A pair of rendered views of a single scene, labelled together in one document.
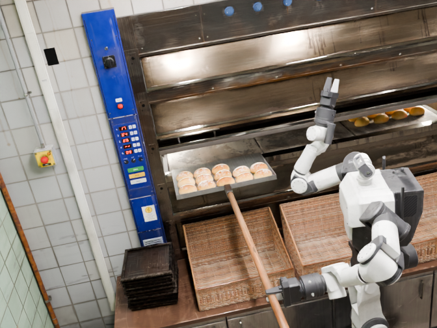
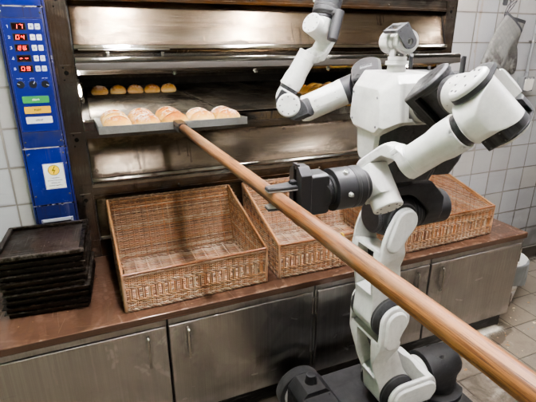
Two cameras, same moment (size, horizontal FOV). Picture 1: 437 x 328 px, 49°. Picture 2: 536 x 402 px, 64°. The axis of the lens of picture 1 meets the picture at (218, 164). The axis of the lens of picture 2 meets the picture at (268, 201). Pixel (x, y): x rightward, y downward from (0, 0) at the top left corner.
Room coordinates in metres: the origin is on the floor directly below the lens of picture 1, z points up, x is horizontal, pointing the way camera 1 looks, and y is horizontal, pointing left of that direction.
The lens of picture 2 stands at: (0.61, 0.13, 1.48)
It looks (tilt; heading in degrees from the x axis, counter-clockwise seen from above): 20 degrees down; 343
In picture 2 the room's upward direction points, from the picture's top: straight up
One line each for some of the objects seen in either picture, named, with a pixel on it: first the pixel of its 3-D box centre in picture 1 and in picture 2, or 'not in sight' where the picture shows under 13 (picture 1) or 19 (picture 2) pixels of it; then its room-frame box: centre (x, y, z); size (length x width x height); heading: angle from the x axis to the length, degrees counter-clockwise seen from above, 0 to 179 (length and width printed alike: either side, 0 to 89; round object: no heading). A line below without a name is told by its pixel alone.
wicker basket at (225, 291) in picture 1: (236, 255); (184, 239); (2.26, -0.02, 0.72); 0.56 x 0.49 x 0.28; 96
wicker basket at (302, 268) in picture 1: (335, 234); (313, 218); (2.31, -0.62, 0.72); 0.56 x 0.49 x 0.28; 94
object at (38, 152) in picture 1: (45, 156); not in sight; (2.40, 0.92, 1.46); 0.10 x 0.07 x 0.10; 95
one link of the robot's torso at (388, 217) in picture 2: not in sight; (390, 212); (1.71, -0.62, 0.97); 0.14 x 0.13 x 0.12; 6
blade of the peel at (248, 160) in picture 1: (221, 172); (167, 117); (2.41, -0.01, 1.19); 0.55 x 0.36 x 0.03; 96
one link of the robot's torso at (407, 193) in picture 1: (378, 208); (410, 118); (1.70, -0.65, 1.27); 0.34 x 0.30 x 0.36; 174
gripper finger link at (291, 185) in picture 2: (273, 289); (281, 186); (1.36, -0.13, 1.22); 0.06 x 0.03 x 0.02; 95
